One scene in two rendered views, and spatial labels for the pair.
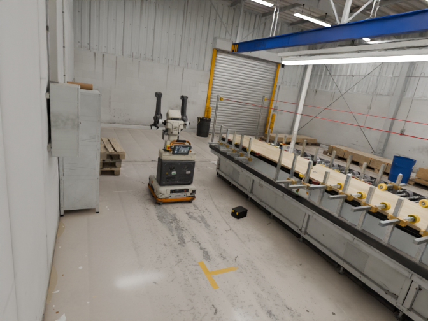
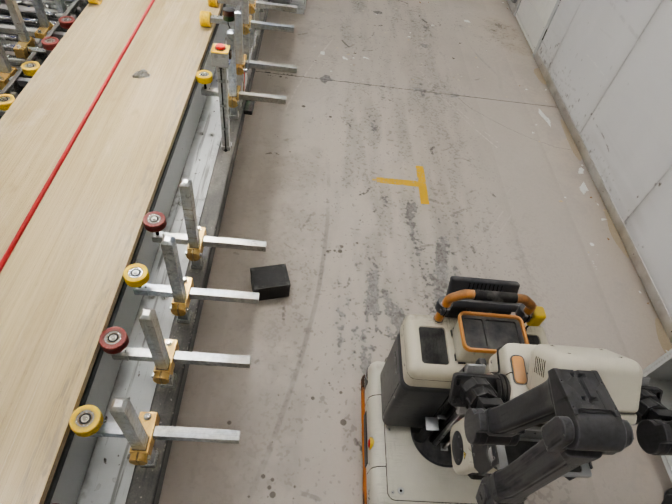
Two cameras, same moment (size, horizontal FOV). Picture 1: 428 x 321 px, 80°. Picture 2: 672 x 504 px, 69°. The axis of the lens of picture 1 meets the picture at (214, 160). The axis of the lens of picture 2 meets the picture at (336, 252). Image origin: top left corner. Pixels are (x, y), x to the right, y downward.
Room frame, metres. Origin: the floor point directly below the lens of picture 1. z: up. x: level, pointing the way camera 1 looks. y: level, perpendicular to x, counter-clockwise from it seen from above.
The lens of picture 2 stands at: (4.90, 0.37, 2.29)
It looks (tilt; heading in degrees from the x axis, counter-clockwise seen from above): 50 degrees down; 201
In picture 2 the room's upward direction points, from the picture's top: 11 degrees clockwise
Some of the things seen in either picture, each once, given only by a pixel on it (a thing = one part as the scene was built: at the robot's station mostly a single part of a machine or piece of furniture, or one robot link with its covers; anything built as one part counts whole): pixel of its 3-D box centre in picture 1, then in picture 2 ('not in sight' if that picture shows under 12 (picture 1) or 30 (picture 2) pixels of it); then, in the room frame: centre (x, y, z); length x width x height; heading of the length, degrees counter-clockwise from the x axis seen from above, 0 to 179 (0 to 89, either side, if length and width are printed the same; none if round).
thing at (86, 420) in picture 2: not in sight; (89, 425); (4.72, -0.33, 0.85); 0.08 x 0.08 x 0.11
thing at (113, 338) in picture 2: not in sight; (116, 345); (4.50, -0.45, 0.85); 0.08 x 0.08 x 0.11
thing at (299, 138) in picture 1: (290, 137); not in sight; (11.21, -3.21, 0.23); 2.41 x 0.77 x 0.17; 120
